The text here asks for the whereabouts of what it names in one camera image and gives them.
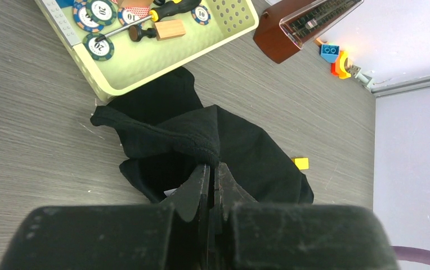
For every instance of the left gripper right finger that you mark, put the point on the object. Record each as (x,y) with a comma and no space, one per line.
(227,194)

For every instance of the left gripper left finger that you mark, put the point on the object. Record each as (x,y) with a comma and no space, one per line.
(188,246)

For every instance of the black floral t-shirt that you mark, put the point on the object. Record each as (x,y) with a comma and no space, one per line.
(166,132)

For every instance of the yellow block on table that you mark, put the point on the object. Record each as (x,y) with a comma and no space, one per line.
(302,163)

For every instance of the pale green plastic basket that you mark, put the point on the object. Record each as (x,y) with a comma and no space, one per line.
(133,64)

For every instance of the orange block right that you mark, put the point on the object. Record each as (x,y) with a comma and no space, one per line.
(335,69)

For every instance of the yellow curved block right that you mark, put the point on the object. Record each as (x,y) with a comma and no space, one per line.
(341,66)

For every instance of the brown wooden metronome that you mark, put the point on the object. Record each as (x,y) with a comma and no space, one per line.
(285,27)

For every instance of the wooden stamp block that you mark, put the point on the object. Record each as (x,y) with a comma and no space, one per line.
(161,31)

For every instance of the green poker chip twenty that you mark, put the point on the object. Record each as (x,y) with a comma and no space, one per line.
(99,50)

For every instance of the blue toy brick right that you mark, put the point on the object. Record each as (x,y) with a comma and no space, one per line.
(329,52)

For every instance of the yellow black screwdriver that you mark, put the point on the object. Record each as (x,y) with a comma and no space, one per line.
(167,9)

